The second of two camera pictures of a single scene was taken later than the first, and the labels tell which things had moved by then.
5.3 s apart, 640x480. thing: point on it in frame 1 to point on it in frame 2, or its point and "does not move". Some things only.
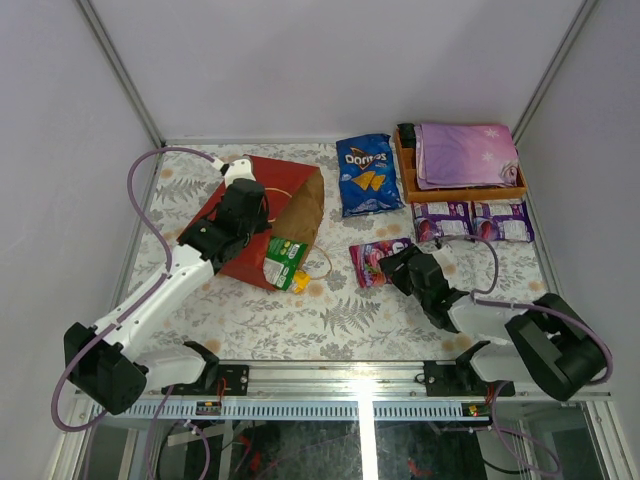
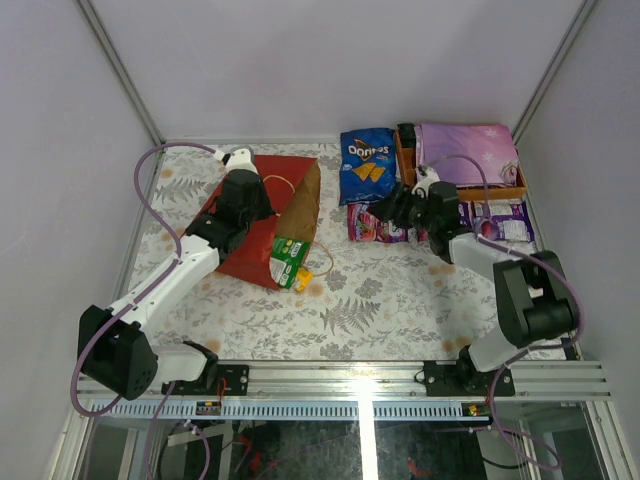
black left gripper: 252,195 does not move
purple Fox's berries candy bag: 365,261 to 364,224
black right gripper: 392,262 to 386,209
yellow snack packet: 301,281 does not move
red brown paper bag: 295,196 does not move
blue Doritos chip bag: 367,175 does not move
